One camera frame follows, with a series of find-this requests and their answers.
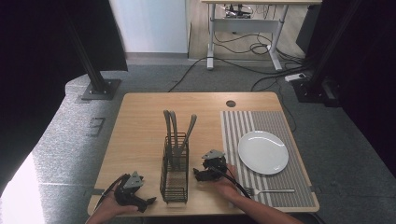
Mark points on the white round plate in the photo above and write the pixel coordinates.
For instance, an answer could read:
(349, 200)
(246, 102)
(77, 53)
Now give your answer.
(263, 152)

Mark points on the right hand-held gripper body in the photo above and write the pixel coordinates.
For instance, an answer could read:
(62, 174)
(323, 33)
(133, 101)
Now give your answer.
(214, 163)

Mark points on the white power strip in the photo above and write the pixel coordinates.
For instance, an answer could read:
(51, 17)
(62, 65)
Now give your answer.
(295, 76)

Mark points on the silver fork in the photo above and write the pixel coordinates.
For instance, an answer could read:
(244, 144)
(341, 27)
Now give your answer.
(274, 190)

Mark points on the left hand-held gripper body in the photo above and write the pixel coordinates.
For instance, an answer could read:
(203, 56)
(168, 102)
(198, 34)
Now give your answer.
(127, 193)

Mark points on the black metal stand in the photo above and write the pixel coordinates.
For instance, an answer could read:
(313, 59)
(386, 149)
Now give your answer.
(320, 77)
(93, 74)

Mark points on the black curtain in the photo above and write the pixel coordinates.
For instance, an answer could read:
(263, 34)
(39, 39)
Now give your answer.
(373, 77)
(37, 46)

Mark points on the grey striped placemat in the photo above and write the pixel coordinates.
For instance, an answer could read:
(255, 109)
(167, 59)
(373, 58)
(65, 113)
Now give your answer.
(299, 180)

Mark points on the person's left hand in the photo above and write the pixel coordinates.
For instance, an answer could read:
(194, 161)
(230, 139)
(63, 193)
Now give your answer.
(107, 208)

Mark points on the person's right hand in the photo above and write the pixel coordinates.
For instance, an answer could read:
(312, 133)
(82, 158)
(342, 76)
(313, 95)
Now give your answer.
(229, 185)

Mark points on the white standing desk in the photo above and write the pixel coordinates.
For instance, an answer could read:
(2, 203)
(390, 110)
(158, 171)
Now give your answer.
(246, 25)

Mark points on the grey floor socket cover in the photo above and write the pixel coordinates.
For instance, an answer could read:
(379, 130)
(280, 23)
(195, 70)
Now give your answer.
(96, 126)

